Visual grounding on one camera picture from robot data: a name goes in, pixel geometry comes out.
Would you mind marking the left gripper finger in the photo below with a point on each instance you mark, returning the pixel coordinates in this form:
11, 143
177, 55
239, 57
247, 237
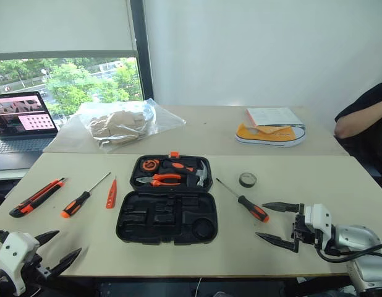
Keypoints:
47, 237
65, 261

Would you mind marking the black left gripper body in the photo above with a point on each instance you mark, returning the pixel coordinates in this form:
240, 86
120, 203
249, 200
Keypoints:
42, 272

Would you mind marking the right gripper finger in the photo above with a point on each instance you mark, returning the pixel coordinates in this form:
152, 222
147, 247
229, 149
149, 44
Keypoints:
283, 207
280, 242

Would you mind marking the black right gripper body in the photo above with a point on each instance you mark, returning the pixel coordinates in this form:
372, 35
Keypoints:
302, 232

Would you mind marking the orange black utility knife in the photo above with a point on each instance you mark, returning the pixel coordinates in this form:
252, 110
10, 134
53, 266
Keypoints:
36, 199

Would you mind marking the black electrical tape roll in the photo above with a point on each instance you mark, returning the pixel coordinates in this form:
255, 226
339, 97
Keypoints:
244, 182

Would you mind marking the orange voltage tester pen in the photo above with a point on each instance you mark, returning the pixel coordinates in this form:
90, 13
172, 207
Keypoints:
111, 195

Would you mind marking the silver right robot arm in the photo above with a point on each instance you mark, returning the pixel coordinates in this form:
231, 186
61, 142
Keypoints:
361, 238

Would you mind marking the black tool case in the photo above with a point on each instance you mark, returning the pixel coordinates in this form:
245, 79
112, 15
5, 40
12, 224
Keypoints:
166, 221

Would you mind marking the yellow canvas shoe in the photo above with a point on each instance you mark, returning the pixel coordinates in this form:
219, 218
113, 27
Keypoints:
265, 137

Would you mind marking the claw hammer with orange grip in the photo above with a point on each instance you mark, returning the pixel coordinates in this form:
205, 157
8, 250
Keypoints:
203, 176

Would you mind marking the white paper booklet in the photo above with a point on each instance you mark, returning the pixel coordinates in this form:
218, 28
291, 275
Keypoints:
271, 116

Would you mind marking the person in black shirt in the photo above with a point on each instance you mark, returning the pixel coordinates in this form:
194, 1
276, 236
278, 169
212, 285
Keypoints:
370, 123

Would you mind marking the open laptop computer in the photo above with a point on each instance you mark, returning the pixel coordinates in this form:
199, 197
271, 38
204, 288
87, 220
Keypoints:
21, 114

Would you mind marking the orange black tape measure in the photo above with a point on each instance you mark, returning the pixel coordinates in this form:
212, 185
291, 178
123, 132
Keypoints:
150, 165

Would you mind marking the clear bag of cardboard pieces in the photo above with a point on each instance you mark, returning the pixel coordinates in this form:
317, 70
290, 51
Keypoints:
120, 127

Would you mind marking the glass window pane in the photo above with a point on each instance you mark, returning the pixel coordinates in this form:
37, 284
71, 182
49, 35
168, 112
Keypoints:
76, 80

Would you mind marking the white roller blind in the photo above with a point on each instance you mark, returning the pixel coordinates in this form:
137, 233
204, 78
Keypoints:
61, 24

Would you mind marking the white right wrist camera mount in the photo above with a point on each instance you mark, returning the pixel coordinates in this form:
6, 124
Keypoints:
319, 216

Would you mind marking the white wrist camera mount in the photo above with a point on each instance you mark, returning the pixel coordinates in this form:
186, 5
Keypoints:
13, 250
319, 216

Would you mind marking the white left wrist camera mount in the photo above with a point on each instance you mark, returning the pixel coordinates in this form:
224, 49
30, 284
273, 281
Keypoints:
13, 250

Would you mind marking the black window frame post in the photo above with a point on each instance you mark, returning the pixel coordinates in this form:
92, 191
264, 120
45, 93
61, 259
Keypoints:
143, 46

